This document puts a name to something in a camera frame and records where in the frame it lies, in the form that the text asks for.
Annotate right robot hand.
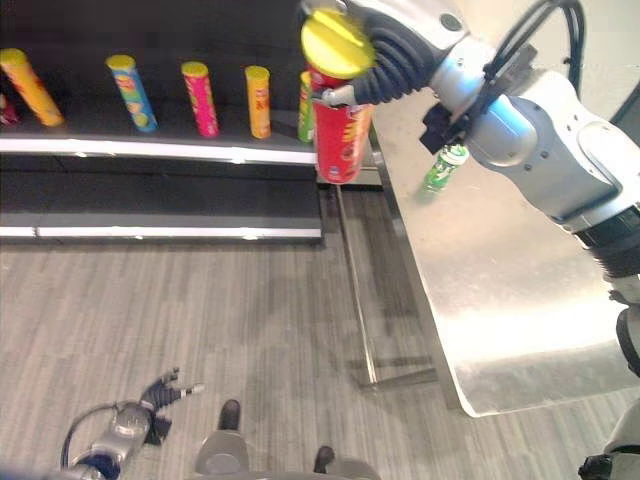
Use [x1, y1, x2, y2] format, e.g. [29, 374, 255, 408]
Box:
[298, 0, 442, 108]

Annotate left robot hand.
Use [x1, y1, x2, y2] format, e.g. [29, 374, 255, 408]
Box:
[138, 367, 206, 447]

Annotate red chips can yellow lid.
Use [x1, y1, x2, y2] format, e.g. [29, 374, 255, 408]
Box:
[300, 6, 377, 186]

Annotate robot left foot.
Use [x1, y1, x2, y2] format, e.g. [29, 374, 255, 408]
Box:
[217, 398, 243, 433]

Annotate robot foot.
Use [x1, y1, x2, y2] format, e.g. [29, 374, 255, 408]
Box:
[313, 445, 336, 475]
[217, 398, 243, 433]

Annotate robot left leg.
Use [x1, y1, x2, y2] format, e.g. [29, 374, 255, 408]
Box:
[193, 429, 251, 477]

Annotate robot leg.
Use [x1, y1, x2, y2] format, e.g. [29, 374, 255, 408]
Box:
[327, 456, 382, 480]
[193, 429, 251, 477]

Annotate green chips can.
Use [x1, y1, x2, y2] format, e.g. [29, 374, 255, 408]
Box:
[297, 70, 317, 144]

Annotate green drink bottle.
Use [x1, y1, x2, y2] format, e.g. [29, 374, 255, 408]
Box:
[418, 143, 471, 197]

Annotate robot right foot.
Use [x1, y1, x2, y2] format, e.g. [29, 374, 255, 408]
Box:
[313, 445, 336, 475]

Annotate black shelf unit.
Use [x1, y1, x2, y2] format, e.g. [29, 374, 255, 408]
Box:
[0, 0, 327, 247]

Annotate pink chips can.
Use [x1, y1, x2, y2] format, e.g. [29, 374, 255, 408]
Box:
[180, 60, 221, 139]

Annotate robot right leg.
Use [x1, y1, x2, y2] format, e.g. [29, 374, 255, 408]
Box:
[327, 456, 382, 480]

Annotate dark door panel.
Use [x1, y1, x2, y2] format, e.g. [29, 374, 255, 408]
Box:
[610, 92, 640, 147]

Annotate blue chips can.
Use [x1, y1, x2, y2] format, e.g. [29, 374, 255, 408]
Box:
[105, 54, 159, 134]

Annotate dark red snack pack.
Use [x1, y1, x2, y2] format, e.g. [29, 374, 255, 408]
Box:
[0, 92, 22, 127]

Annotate orange yellow chips can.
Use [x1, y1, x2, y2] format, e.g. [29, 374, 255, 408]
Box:
[0, 47, 67, 128]

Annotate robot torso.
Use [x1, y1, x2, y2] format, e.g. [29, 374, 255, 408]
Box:
[578, 399, 640, 480]

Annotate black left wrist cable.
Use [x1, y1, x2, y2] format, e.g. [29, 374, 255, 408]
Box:
[59, 402, 120, 470]

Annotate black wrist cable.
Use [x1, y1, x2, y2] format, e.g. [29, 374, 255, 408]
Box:
[482, 0, 587, 96]
[59, 402, 120, 470]

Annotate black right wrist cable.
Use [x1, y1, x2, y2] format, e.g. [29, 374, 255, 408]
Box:
[482, 0, 587, 96]

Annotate metal table frame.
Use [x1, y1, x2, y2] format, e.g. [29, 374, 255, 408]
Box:
[317, 124, 469, 412]

